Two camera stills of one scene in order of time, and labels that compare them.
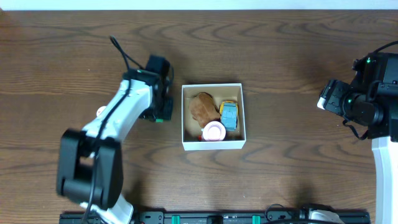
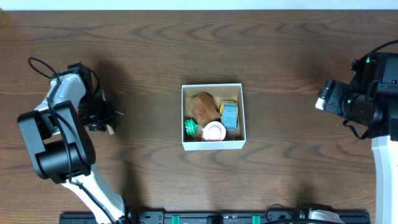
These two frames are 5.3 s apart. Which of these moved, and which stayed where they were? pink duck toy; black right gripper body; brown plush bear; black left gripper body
Moved: black left gripper body
Stayed: brown plush bear; pink duck toy; black right gripper body
